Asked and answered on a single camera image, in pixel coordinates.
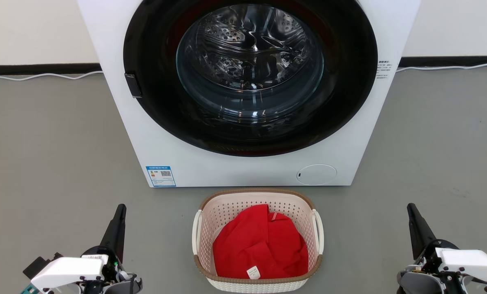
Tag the small printed text sticker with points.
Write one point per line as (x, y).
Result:
(383, 70)

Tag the black round glass washer door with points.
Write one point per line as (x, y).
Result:
(153, 102)

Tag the round white filter cover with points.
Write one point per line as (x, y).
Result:
(316, 174)

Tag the red garment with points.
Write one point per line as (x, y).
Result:
(260, 245)

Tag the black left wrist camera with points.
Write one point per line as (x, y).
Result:
(39, 264)

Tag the blue energy label sticker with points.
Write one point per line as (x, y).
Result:
(160, 176)

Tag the white garment care label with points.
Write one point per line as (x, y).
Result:
(253, 272)

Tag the white front-load washing machine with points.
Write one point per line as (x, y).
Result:
(243, 171)

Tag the white brown-rimmed laundry basket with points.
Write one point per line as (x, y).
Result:
(227, 212)

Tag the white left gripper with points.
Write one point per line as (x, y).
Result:
(70, 269)

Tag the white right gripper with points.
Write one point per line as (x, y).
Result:
(468, 261)

